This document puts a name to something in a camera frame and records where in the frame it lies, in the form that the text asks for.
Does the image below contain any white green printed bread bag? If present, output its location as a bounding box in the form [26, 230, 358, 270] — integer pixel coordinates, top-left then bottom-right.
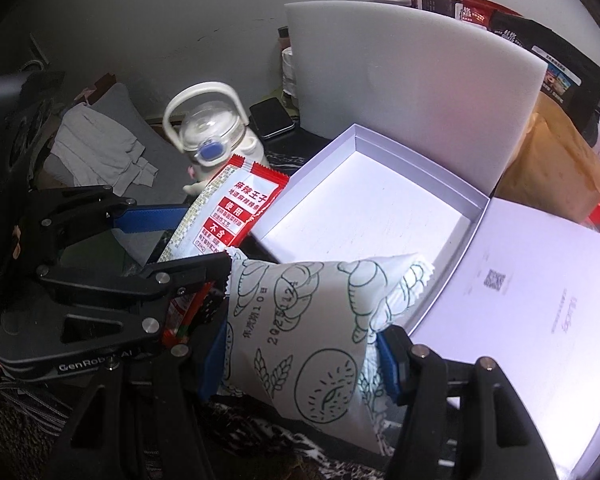
[223, 249, 434, 455]

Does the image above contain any black snack package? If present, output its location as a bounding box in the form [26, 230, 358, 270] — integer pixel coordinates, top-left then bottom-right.
[489, 11, 600, 146]

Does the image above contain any black smartphone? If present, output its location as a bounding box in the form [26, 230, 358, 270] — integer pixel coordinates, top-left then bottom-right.
[249, 96, 296, 140]

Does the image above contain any white open gift box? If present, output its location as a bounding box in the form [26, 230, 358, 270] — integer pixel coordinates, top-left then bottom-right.
[252, 125, 600, 479]

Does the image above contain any red white snack packet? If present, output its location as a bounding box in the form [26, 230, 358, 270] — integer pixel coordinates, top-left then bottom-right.
[173, 155, 289, 260]

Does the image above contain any white folded garment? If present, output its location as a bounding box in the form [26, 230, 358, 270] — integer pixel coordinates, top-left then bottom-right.
[52, 104, 158, 196]

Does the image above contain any grey contoured pillow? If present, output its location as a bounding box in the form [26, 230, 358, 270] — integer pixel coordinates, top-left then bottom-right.
[42, 81, 192, 261]

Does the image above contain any brown paper bag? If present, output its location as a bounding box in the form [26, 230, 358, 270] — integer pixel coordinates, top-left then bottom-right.
[494, 93, 600, 223]

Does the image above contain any white foam sheet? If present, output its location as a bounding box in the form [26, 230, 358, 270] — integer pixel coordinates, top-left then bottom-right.
[286, 1, 546, 194]

